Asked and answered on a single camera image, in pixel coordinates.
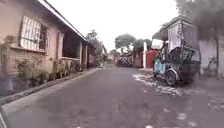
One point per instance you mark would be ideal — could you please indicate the white pillar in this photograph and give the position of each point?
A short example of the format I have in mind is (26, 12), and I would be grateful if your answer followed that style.
(144, 55)

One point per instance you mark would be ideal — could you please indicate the concrete kerb strip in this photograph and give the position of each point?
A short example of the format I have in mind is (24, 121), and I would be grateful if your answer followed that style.
(33, 90)

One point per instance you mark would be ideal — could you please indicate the dark vehicle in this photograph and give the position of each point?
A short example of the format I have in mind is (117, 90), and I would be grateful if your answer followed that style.
(123, 62)

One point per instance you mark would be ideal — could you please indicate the group of trees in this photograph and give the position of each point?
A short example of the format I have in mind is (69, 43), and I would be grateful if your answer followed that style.
(125, 40)

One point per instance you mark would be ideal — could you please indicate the grey building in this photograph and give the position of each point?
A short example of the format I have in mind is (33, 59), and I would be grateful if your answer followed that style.
(181, 31)

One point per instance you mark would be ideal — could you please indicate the row of green plants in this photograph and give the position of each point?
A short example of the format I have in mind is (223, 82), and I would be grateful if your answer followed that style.
(43, 76)

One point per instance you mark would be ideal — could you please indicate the white wall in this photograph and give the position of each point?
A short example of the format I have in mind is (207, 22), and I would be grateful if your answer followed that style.
(209, 55)

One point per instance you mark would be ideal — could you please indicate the red gate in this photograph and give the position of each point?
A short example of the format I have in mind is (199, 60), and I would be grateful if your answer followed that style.
(151, 58)

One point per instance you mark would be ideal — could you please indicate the large dark tree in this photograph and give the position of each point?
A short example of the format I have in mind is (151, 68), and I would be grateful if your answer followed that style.
(208, 15)

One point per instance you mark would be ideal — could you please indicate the grey asphalt road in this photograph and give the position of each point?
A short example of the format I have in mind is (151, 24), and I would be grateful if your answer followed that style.
(113, 100)

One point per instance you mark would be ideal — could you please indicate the blue motor tricycle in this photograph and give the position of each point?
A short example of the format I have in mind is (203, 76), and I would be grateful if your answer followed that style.
(176, 65)

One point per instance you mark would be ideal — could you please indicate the beige house with window grille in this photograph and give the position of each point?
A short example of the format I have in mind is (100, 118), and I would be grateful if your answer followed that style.
(16, 15)

